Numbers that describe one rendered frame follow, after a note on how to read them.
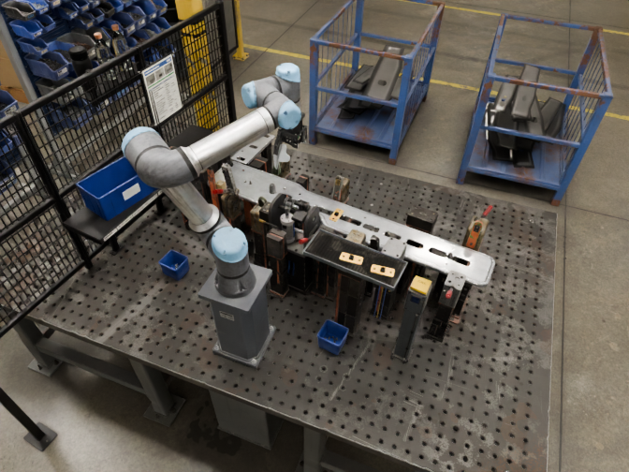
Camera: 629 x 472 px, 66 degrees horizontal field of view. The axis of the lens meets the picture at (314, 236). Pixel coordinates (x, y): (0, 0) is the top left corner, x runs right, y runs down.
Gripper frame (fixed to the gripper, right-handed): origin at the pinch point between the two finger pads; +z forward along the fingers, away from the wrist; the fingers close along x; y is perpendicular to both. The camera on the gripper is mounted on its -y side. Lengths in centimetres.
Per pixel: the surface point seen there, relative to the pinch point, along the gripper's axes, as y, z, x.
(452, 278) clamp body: 69, 38, 8
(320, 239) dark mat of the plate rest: 18.4, 28.0, -6.1
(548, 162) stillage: 99, 128, 248
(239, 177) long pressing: -43, 44, 26
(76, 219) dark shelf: -86, 41, -35
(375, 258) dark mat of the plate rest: 41.0, 28.0, -4.8
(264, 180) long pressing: -31, 44, 30
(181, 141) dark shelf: -84, 41, 33
